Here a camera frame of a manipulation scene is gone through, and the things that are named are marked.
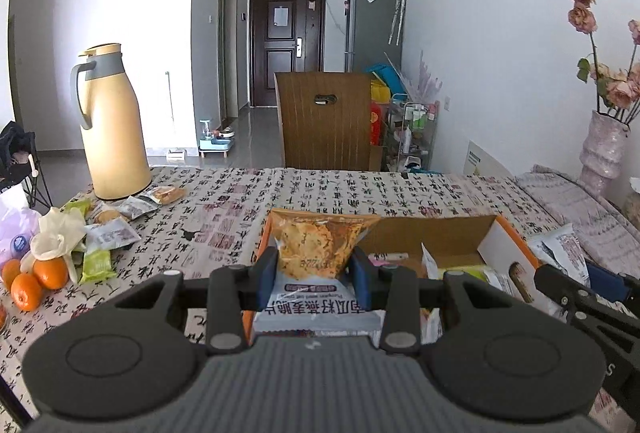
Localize red gift bag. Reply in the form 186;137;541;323
369;102;388;146

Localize dried pink roses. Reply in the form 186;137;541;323
565;0;640;124

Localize pale grey patterned cloth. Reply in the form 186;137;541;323
515;164;640;274

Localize black folding chair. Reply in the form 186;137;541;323
0;120;53;209

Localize blue pet water dispenser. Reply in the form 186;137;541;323
198;120;236;159

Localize white oat crisp snack packet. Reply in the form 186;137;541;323
527;223;591;316

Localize beige textured bag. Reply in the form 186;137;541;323
622;178;640;220

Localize brown wooden chair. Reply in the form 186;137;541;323
274;72;386;171

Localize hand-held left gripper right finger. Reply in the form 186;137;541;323
350;249;517;355

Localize grey interior door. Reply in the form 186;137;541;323
218;0;240;121

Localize red cardboard box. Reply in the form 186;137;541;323
242;208;543;349

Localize grey refrigerator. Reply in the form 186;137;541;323
345;0;407;74

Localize blue plastic bag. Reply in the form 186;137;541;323
369;63;401;94

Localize dried lavender bunch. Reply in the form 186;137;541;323
407;50;443;104

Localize clear brown cracker packet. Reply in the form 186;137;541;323
145;186;187;205

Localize white mop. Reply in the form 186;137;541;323
165;70;187;160

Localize white grey print packet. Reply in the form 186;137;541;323
116;196;160;220
84;219;142;250

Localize white folded umbrella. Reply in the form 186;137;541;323
389;0;407;45

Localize dark brown entrance door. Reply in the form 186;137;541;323
248;0;327;108

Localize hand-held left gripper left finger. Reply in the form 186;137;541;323
115;247;279;355

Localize orange cracker snack packet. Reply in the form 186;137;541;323
252;208;385;339

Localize white board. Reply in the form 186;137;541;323
465;140;516;178

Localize yellow thermos jug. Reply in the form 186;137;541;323
70;43;152;201

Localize lavender plastic bag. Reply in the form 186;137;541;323
0;186;43;264

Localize orange cookie packet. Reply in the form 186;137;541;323
94;208;132;225

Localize wire storage trolley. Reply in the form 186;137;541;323
385;96;440;174

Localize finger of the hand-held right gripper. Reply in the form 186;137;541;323
585;263;640;311
534;264;640;354

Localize pink ribbed vase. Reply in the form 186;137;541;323
580;110;632;196

